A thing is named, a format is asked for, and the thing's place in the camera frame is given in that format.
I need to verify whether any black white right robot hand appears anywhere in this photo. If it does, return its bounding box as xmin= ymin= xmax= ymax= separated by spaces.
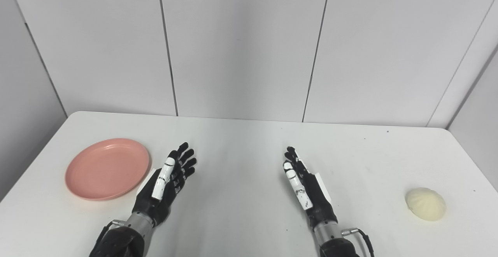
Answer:
xmin=283 ymin=146 xmax=338 ymax=224

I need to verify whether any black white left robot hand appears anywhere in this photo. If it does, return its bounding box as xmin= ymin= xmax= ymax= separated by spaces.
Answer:
xmin=132 ymin=142 xmax=197 ymax=227

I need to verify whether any pink round plate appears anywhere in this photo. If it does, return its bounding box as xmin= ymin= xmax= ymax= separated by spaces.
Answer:
xmin=65 ymin=138 xmax=151 ymax=201

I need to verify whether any white steamed bun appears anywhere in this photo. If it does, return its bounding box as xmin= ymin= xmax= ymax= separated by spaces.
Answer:
xmin=405 ymin=187 xmax=447 ymax=222

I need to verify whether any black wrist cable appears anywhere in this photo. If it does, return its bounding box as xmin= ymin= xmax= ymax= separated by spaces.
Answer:
xmin=342 ymin=228 xmax=375 ymax=257

